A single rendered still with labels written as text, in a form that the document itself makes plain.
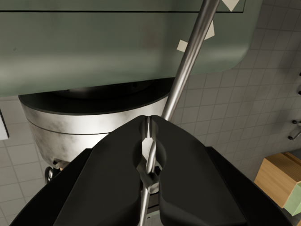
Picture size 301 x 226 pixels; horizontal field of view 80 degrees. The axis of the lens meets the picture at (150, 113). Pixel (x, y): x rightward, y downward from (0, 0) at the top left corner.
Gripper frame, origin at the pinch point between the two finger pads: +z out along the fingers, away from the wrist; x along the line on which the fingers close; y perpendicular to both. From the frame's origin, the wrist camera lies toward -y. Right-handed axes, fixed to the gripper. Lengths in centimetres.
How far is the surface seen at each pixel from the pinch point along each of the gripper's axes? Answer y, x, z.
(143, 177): 13.3, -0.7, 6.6
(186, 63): -2.6, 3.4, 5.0
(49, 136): 10.7, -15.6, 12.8
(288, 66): 49, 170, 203
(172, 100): 1.3, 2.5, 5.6
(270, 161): 201, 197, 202
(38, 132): 10.6, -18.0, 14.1
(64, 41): -3.9, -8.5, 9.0
